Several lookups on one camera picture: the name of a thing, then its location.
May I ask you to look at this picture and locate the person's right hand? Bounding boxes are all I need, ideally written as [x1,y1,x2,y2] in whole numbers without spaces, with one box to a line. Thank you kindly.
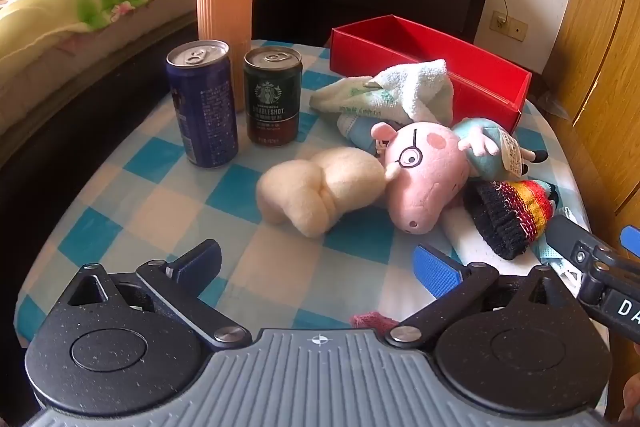
[621,374,640,424]

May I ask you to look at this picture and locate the white cloth with green print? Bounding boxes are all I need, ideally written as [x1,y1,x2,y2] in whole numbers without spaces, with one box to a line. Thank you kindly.
[309,76,406,152]

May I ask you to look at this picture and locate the red cardboard box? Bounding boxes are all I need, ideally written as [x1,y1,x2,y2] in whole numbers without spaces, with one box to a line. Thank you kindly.
[329,16,532,132]

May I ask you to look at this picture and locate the cream plush bear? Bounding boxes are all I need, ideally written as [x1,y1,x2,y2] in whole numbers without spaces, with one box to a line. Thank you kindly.
[256,147,386,239]

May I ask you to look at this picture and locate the blue checkered tablecloth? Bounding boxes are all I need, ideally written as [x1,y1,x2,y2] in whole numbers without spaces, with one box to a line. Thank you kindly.
[14,39,608,408]

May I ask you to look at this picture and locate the wooden wardrobe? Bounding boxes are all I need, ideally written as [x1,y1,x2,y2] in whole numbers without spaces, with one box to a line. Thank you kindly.
[542,0,640,228]

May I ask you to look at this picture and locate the striped knit sock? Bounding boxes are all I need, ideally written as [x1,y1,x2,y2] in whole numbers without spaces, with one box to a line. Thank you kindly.
[462,179,561,260]

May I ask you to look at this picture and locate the bed mattress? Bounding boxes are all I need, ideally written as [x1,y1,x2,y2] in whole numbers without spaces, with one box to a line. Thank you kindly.
[0,0,311,138]

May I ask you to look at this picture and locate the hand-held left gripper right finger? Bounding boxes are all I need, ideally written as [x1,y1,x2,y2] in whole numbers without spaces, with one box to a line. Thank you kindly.
[387,244,576,350]

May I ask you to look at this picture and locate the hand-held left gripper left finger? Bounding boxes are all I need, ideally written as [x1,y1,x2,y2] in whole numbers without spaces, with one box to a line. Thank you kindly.
[67,239,253,350]

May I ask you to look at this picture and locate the pink pig plush toy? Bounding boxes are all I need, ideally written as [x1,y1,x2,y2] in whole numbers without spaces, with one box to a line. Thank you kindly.
[370,117,548,233]

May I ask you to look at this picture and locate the pale blue terry towel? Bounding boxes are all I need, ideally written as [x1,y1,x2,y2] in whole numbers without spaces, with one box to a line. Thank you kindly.
[370,59,455,128]

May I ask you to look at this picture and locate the wall socket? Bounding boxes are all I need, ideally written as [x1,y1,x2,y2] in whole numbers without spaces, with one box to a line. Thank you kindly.
[490,9,530,42]

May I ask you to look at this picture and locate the dark wooden bed frame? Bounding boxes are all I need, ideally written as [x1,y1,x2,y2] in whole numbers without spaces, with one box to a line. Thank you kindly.
[0,14,201,188]

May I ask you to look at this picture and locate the dark green coffee can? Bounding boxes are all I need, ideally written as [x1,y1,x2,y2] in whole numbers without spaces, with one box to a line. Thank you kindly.
[243,47,304,148]

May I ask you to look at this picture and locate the small pink cloth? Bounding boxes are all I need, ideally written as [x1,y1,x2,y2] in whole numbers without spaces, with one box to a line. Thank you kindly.
[349,311,401,333]

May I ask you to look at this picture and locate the blue drink can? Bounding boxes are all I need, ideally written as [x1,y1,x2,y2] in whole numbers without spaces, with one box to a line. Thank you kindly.
[166,39,239,168]

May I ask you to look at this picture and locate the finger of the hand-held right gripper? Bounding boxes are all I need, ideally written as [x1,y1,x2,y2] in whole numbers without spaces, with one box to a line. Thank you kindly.
[619,224,640,258]
[545,214,608,280]

